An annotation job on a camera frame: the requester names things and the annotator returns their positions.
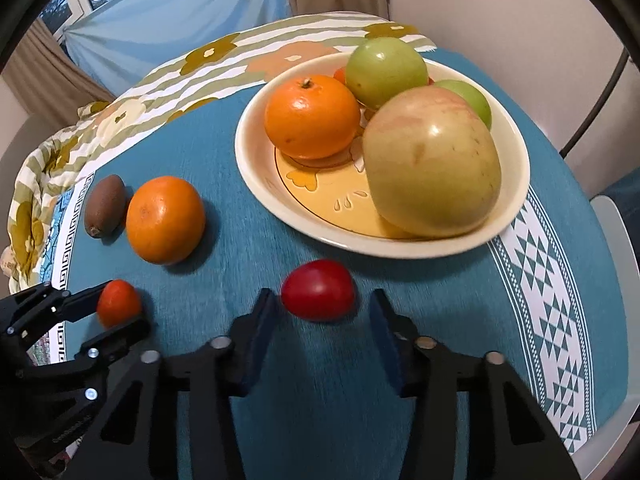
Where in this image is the small red tomato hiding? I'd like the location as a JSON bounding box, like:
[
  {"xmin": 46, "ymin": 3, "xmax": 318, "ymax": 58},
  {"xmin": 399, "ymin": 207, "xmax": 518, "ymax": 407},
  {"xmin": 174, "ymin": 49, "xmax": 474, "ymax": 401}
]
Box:
[{"xmin": 281, "ymin": 259, "xmax": 357, "ymax": 322}]

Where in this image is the light blue hanging cloth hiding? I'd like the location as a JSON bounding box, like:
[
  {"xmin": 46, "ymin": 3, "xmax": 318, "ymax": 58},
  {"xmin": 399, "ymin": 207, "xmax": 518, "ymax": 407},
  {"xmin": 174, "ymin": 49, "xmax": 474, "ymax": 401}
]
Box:
[{"xmin": 62, "ymin": 0, "xmax": 293, "ymax": 98}]

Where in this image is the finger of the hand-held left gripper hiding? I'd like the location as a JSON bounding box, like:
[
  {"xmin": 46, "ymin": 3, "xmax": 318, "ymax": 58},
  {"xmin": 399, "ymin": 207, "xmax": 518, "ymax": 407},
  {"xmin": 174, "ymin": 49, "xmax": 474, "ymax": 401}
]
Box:
[
  {"xmin": 75, "ymin": 317, "xmax": 151, "ymax": 366},
  {"xmin": 0, "ymin": 282, "xmax": 108, "ymax": 336}
]

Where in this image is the black curved pole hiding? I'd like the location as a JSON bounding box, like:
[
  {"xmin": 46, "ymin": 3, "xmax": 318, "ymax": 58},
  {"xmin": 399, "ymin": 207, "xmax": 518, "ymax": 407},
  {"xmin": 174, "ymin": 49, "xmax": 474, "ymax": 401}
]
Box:
[{"xmin": 559, "ymin": 47, "xmax": 630, "ymax": 158}]

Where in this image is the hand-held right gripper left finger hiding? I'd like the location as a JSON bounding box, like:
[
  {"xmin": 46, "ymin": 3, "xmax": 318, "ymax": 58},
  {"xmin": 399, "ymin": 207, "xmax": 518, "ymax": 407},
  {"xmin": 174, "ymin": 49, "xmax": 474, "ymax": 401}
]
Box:
[{"xmin": 62, "ymin": 287, "xmax": 281, "ymax": 480}]

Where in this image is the green apple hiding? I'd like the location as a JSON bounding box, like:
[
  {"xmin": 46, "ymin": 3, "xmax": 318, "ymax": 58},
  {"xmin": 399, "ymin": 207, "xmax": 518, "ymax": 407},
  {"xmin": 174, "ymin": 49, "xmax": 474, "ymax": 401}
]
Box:
[
  {"xmin": 434, "ymin": 79, "xmax": 493, "ymax": 131},
  {"xmin": 345, "ymin": 36, "xmax": 430, "ymax": 110}
]

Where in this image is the teal tablecloth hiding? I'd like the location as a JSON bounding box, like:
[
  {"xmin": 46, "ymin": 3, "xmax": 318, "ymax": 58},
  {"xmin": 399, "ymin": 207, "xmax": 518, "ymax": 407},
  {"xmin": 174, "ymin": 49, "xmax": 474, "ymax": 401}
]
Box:
[{"xmin": 47, "ymin": 47, "xmax": 628, "ymax": 480}]

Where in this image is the large yellow-red apple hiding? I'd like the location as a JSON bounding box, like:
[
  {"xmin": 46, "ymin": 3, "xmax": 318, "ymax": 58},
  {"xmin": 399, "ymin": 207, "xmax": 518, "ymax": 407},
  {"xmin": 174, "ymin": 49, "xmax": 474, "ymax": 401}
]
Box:
[{"xmin": 362, "ymin": 85, "xmax": 502, "ymax": 239}]

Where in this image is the floral striped blanket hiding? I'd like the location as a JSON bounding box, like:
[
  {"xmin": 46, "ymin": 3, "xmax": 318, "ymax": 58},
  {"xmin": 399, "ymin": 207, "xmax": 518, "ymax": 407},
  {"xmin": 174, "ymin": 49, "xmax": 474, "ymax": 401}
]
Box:
[{"xmin": 0, "ymin": 10, "xmax": 436, "ymax": 296}]

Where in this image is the cream and yellow bowl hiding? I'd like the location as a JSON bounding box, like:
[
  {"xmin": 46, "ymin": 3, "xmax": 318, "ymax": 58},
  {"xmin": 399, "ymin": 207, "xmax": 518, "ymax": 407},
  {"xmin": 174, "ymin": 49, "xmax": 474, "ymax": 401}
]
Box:
[{"xmin": 235, "ymin": 51, "xmax": 531, "ymax": 259}]

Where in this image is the large orange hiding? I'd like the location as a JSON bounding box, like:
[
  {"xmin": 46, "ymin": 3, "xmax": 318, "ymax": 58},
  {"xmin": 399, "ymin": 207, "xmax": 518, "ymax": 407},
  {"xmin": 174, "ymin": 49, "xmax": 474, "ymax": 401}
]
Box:
[
  {"xmin": 125, "ymin": 176, "xmax": 207, "ymax": 266},
  {"xmin": 264, "ymin": 76, "xmax": 362, "ymax": 161}
]

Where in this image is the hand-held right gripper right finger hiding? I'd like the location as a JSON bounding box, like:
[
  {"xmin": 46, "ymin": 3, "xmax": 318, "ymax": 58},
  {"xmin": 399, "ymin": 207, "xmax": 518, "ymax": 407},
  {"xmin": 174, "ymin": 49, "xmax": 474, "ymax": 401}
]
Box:
[{"xmin": 369, "ymin": 288, "xmax": 583, "ymax": 480}]

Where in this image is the brown kiwi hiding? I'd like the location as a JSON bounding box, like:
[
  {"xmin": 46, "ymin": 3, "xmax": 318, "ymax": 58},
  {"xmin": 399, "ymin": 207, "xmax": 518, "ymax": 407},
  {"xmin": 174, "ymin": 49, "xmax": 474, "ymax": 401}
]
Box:
[{"xmin": 84, "ymin": 174, "xmax": 127, "ymax": 238}]

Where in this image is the mandala patterned cloth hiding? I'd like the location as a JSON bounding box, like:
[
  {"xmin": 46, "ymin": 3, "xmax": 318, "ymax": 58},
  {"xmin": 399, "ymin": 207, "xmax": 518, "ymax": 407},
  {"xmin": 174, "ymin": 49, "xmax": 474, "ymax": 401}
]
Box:
[{"xmin": 27, "ymin": 172, "xmax": 96, "ymax": 366}]

